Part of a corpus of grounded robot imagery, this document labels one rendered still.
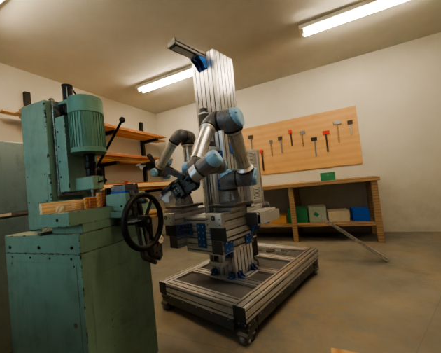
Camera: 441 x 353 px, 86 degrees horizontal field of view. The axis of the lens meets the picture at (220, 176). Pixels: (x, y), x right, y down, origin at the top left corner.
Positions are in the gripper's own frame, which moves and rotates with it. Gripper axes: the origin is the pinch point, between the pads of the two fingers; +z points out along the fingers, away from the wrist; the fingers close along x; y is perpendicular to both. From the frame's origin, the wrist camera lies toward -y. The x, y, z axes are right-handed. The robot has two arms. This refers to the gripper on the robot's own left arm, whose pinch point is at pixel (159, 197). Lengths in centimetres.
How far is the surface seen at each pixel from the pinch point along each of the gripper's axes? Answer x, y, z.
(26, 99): 106, -247, 155
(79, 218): -18.3, -10.4, 28.5
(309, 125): 323, -31, -113
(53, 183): -5, -43, 49
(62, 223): -22.9, -11.6, 32.8
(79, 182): 0, -36, 38
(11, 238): -17, -28, 77
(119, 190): 0.9, -17.0, 18.3
